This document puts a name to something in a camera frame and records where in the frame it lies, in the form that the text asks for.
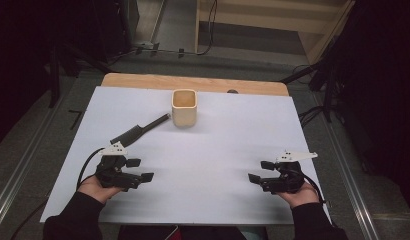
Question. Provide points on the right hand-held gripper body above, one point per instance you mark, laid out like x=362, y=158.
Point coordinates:
x=288, y=178

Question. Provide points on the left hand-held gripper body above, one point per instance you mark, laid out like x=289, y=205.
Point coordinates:
x=114, y=175

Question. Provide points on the black comb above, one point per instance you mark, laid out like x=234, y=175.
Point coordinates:
x=136, y=132

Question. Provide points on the cream square cup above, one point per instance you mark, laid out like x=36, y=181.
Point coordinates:
x=184, y=115

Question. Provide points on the person's right hand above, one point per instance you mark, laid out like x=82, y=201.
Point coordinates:
x=301, y=198

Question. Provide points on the person's left hand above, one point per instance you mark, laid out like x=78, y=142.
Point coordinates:
x=94, y=191

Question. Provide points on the white board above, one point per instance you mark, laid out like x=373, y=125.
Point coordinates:
x=209, y=156

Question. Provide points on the wooden table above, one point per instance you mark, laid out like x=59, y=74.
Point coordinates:
x=143, y=81

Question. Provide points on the black stand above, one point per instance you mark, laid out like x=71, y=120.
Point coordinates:
x=54, y=76
x=328, y=90

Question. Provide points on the light wooden shelf unit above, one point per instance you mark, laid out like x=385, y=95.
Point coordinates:
x=259, y=16

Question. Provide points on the metal floor rail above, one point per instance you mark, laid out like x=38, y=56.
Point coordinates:
x=23, y=166
x=354, y=186

